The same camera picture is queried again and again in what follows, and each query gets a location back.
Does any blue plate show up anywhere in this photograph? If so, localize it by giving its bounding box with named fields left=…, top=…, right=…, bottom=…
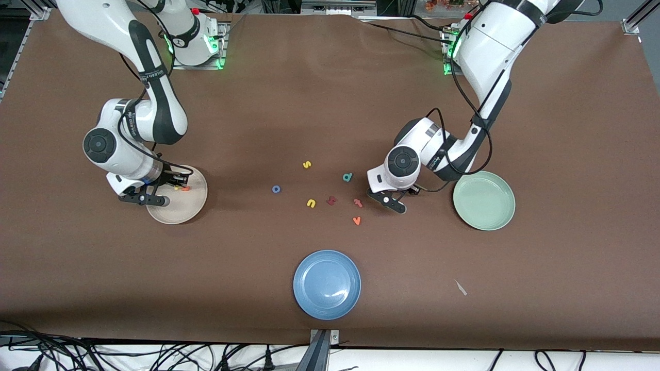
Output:
left=293, top=250, right=361, bottom=321

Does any aluminium frame profile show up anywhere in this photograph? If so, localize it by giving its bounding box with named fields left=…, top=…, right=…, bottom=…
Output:
left=621, top=0, right=651, bottom=37
left=0, top=6, right=52, bottom=104

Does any grey camera mount pole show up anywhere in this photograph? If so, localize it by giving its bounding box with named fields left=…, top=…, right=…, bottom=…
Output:
left=295, top=330, right=332, bottom=371

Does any beige brown plate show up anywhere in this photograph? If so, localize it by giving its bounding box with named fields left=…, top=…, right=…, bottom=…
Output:
left=146, top=166, right=208, bottom=225

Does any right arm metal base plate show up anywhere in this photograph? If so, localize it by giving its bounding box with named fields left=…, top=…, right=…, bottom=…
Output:
left=172, top=21, right=230, bottom=70

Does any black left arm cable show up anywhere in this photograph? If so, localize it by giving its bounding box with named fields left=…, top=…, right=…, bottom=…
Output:
left=425, top=21, right=493, bottom=194

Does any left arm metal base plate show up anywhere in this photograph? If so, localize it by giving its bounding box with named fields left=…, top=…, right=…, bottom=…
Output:
left=441, top=28, right=462, bottom=76

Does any green plate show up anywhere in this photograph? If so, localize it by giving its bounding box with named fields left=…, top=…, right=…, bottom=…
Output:
left=453, top=171, right=516, bottom=231

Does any black cable on table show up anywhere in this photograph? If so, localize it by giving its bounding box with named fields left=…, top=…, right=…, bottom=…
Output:
left=361, top=14, right=454, bottom=44

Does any grey metal device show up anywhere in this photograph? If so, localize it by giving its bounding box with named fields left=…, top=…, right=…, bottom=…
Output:
left=302, top=0, right=377, bottom=16

